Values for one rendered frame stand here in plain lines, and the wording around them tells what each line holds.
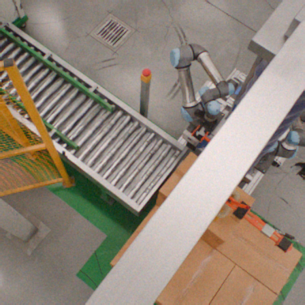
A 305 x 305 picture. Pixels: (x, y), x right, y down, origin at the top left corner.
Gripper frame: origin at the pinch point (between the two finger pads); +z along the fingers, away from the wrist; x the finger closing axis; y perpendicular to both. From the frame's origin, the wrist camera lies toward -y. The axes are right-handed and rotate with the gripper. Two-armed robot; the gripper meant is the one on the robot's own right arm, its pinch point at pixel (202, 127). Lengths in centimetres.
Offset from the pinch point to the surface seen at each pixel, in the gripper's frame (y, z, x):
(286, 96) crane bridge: 34, -176, -63
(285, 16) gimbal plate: 19, -158, -28
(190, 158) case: 3.8, 35.1, -9.9
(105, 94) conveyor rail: -95, 70, 1
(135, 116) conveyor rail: -61, 70, 2
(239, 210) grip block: 54, 10, -28
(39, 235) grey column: -67, 128, -127
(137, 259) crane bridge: 32, -175, -111
